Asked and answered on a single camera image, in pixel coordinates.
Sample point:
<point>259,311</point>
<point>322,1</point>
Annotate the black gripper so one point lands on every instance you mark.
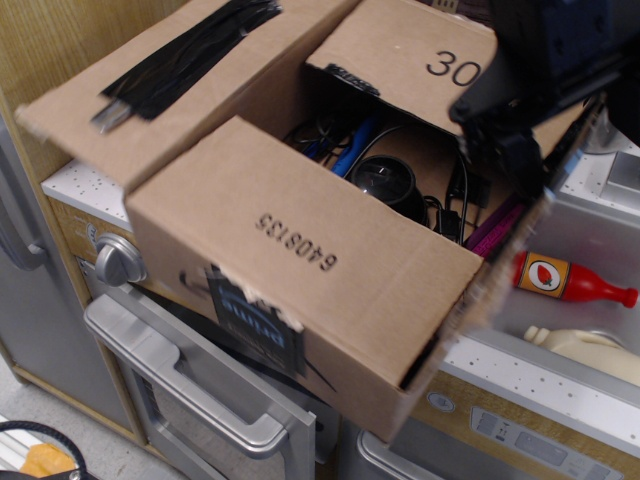
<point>550,55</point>

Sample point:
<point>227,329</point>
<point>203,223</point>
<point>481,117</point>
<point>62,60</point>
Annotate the brown cardboard Amazon box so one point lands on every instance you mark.
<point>353,301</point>

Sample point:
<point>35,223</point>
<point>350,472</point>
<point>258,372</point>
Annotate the purple item in box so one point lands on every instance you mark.
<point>487,237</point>

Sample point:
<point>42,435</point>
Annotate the red toy ketchup bottle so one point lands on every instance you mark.
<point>566,281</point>

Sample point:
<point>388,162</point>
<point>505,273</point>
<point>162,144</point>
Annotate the black round device in box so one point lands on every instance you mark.
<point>393,182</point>

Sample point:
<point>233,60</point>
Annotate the silver toy sink basin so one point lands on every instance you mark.
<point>605,241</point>

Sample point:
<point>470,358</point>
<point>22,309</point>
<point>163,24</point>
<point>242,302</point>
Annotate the blue pen in box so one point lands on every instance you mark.
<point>361,138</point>

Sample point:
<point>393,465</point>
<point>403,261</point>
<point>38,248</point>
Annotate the cream toy milk jug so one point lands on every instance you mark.
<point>588,348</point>

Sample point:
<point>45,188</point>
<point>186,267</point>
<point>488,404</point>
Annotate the silver toy dishwasher door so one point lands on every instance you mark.
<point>480,439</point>

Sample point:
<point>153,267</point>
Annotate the metal bar taped on flap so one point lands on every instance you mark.
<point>113,115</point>

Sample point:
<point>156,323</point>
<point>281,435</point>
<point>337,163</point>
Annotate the silver toy oven door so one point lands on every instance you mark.
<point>210,412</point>

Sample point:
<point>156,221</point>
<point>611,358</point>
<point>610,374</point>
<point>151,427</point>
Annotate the silver oven knob left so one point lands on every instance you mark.
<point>118,261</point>

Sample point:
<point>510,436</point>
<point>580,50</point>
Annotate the silver toy fridge door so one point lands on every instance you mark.
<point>43,335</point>

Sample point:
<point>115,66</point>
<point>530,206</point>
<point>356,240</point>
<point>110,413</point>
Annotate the orange object on floor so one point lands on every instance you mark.
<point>43,460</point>

